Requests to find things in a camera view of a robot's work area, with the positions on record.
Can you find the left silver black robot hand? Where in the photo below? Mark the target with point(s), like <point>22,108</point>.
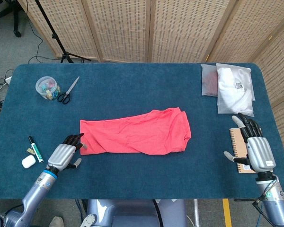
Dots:
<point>61,156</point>

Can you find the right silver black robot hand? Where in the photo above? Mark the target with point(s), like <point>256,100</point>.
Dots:
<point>259,153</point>

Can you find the red t-shirt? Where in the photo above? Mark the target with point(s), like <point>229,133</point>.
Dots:
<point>132,134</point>

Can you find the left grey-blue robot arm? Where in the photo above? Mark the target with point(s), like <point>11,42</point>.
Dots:
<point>35,189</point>

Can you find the brown spiral notebook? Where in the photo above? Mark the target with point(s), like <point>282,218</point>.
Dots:
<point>237,142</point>

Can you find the white green marker pen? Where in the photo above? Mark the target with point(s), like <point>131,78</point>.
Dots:
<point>36,150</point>

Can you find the small gold binder clip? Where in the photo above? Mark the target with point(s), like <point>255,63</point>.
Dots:
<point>30,151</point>

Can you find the white earbuds case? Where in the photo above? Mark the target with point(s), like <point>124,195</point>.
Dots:
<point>28,162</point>

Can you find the bagged white garment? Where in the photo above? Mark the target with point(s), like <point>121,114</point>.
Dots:
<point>232,99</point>

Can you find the beige sneaker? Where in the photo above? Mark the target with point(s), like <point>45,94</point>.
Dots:
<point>56,222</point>

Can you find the clear jar of coloured clips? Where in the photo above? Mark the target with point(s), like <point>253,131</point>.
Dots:
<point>46,86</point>

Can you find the white metal table leg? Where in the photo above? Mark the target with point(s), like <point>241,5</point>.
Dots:
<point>196,212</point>

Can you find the frosted bag with dark-red garment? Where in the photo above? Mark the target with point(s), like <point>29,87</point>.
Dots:
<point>209,81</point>

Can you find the grey-blue robot torso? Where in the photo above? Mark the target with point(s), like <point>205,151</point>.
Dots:
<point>132,212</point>

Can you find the white power strip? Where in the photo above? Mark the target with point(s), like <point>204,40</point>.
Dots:
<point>8,81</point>

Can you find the blue carpet table cover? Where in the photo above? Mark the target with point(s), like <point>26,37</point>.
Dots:
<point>142,75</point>

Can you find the black tripod stand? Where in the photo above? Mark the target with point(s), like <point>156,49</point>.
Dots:
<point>52,36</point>

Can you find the black office chair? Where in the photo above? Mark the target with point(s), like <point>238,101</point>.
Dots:
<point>16,23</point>

